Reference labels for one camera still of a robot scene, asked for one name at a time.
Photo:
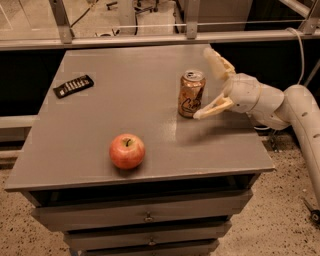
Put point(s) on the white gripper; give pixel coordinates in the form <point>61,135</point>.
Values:
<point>242,91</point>

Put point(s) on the orange soda can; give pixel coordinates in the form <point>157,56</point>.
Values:
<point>192,84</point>

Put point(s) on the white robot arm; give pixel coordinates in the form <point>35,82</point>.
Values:
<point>294,107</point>

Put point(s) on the red apple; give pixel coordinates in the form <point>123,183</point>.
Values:
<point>127,151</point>

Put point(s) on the top grey drawer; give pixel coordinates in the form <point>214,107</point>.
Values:
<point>141,211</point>

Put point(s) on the grey drawer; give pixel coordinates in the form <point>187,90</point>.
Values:
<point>148,236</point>
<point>200,247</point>
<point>141,211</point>

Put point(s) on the grey drawer cabinet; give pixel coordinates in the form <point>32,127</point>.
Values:
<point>65,159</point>

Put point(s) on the black remote control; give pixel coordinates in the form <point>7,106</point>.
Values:
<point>73,86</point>

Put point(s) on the black caster wheel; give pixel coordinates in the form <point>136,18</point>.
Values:
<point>314,213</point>

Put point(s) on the bottom grey drawer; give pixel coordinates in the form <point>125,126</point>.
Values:
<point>200,247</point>

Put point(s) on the middle grey drawer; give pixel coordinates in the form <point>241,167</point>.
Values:
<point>148,236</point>

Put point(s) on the metal railing frame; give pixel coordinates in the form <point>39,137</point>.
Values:
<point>43,24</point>

